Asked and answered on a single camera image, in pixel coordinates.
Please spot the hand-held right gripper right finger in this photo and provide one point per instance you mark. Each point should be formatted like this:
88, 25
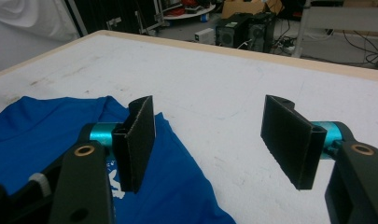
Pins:
289, 140

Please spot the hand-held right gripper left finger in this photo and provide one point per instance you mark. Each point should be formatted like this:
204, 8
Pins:
137, 146

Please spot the blue t-shirt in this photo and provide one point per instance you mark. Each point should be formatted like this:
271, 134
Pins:
37, 130

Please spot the wooden table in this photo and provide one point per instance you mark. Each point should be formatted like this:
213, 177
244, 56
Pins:
270, 56

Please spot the white felt mat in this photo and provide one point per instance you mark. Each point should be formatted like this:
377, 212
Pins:
208, 90

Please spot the black computer tower green label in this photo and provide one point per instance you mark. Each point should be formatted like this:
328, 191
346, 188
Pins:
231, 32

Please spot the white box device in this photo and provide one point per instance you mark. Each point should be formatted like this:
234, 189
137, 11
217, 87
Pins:
204, 36

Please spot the white desk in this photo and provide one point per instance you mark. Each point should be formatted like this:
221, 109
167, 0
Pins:
339, 18

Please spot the cardboard box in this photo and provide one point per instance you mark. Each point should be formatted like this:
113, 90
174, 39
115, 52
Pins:
245, 6

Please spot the round white table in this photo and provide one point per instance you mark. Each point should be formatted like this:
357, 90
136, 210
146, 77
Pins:
189, 14

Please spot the white curtain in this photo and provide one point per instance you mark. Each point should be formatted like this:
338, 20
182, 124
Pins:
25, 21

